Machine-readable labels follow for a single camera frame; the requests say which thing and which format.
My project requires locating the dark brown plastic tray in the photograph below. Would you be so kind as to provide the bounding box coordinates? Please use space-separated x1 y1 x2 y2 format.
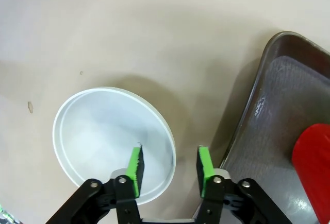
193 30 330 224

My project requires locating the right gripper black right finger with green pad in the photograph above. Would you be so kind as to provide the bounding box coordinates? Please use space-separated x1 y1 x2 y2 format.
196 145 291 224

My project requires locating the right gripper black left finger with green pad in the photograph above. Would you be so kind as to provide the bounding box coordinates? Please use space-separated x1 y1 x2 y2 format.
46 145 144 224

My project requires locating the red plastic cup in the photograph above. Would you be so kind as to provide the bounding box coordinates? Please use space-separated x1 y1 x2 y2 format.
292 123 330 224

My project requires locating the white round plastic bowl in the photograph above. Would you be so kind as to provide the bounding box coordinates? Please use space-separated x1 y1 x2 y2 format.
52 87 177 205

